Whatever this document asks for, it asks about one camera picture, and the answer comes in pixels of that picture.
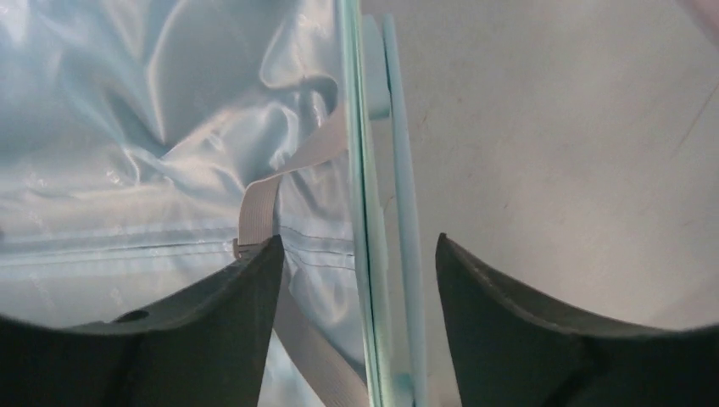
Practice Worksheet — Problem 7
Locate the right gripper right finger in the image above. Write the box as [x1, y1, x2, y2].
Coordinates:
[435, 234, 718, 406]

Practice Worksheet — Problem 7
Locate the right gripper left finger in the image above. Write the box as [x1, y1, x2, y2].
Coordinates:
[1, 236, 284, 406]

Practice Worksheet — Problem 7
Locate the light blue ribbed suitcase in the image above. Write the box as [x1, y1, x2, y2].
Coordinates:
[1, 1, 429, 406]

